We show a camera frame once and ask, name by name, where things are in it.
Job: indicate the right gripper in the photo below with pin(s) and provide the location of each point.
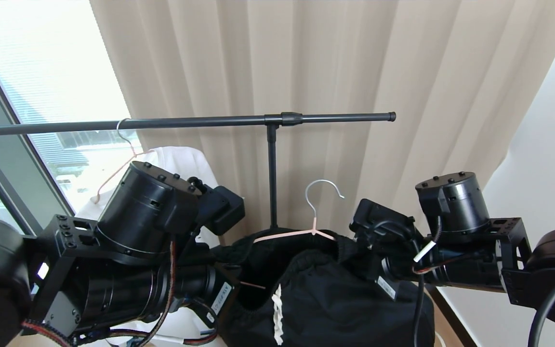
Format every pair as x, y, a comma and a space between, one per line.
386, 277

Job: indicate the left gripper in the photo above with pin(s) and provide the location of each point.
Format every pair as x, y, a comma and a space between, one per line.
212, 294

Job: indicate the black garment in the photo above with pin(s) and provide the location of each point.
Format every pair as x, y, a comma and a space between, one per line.
335, 308

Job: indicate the pink clothes hanger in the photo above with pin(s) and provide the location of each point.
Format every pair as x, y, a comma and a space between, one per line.
122, 137
315, 224

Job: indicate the white garment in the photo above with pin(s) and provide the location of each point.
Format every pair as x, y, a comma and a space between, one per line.
181, 164

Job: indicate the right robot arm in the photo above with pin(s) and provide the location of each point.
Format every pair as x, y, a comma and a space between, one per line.
455, 202

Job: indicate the black clothes rack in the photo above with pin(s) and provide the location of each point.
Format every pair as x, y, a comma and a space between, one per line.
186, 121

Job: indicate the beige curtain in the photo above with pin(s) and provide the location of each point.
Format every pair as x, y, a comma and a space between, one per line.
354, 58

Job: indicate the window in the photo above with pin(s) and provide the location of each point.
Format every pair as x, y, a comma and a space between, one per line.
41, 58

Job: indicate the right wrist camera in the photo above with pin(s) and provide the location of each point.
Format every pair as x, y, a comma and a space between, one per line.
378, 224

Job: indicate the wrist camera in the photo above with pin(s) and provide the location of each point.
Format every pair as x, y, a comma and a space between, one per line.
378, 224
224, 209

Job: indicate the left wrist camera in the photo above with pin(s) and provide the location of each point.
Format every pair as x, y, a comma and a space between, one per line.
224, 209

